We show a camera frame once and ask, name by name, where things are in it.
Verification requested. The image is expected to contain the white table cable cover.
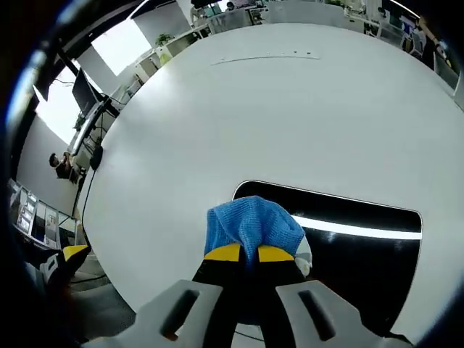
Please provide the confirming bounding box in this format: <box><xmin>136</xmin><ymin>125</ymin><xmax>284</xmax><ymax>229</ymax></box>
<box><xmin>210</xmin><ymin>50</ymin><xmax>322</xmax><ymax>67</ymax></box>

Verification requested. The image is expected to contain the blue cleaning cloth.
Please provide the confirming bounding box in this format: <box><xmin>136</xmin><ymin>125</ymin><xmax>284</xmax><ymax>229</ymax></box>
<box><xmin>204</xmin><ymin>195</ymin><xmax>306</xmax><ymax>273</ymax></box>

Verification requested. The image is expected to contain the black power adapter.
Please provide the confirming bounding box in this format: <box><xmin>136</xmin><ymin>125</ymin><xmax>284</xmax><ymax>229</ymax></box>
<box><xmin>89</xmin><ymin>144</ymin><xmax>104</xmax><ymax>170</ymax></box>

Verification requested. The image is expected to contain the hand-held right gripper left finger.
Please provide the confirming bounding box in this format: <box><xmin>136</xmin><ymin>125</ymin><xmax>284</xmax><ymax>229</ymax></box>
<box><xmin>115</xmin><ymin>243</ymin><xmax>243</xmax><ymax>348</ymax></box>

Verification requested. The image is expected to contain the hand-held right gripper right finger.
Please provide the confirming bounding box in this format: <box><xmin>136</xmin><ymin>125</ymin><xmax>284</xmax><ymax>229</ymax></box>
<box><xmin>253</xmin><ymin>245</ymin><xmax>414</xmax><ymax>348</ymax></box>

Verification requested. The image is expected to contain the black cable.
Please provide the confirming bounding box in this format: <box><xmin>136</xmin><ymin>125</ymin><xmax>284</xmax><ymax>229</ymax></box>
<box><xmin>72</xmin><ymin>167</ymin><xmax>98</xmax><ymax>225</ymax></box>

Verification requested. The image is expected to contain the dark computer monitor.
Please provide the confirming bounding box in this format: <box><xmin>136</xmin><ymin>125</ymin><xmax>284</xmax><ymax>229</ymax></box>
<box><xmin>71</xmin><ymin>67</ymin><xmax>107</xmax><ymax>117</ymax></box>

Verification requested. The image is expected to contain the grey mesh office chair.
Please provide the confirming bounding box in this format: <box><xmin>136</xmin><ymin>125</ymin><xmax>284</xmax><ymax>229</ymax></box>
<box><xmin>68</xmin><ymin>274</ymin><xmax>141</xmax><ymax>344</ymax></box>

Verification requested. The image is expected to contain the glass display shelf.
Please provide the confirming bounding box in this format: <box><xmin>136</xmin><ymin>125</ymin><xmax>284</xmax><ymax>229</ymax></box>
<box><xmin>7</xmin><ymin>179</ymin><xmax>79</xmax><ymax>252</ymax></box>

